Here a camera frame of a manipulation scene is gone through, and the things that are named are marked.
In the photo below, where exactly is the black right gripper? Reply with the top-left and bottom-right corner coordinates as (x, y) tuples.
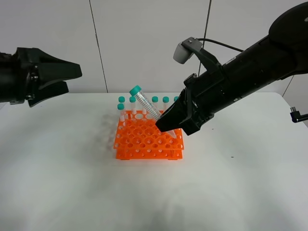
(156, 64), (238, 135)

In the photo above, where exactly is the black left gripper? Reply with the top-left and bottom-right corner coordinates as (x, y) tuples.
(9, 48), (82, 107)

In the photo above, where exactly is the green-capped test tube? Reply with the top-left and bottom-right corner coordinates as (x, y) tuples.
(129, 85), (177, 140)

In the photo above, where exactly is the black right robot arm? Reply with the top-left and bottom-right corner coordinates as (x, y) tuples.
(156, 3), (308, 135)

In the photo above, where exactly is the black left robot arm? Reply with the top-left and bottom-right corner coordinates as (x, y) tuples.
(0, 47), (82, 107)

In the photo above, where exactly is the orange test tube rack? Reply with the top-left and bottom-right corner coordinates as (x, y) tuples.
(113, 110), (184, 160)

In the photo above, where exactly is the second row green-capped tube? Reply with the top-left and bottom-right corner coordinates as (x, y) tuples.
(117, 103), (126, 126)

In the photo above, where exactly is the black clamp at table edge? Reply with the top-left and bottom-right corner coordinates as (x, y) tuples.
(290, 107), (308, 123)

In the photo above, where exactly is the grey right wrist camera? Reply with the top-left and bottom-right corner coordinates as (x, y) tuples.
(173, 37), (203, 64)

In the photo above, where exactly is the black right camera cable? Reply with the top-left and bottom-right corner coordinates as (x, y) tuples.
(197, 38), (245, 52)

